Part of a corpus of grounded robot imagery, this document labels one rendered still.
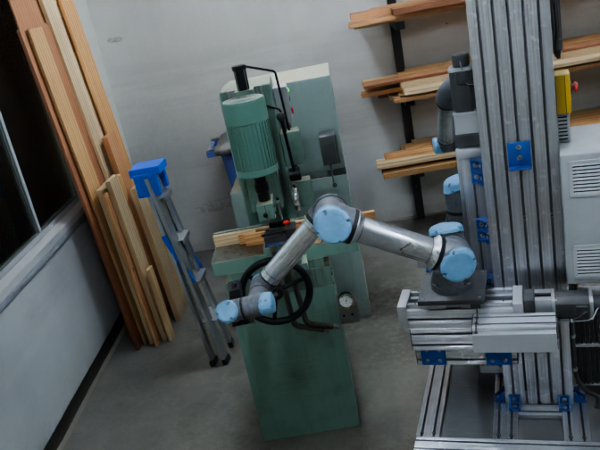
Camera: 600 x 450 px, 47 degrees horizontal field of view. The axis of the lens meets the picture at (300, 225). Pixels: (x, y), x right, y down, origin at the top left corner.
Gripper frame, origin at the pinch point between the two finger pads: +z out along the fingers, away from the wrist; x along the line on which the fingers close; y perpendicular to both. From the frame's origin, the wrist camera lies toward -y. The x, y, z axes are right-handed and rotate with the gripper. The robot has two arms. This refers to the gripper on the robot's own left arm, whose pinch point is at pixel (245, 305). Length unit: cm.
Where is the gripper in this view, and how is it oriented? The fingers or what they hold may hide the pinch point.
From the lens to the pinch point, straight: 265.0
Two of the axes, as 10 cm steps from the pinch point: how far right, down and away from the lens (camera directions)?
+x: 9.7, -2.2, -1.0
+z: 1.2, 1.1, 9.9
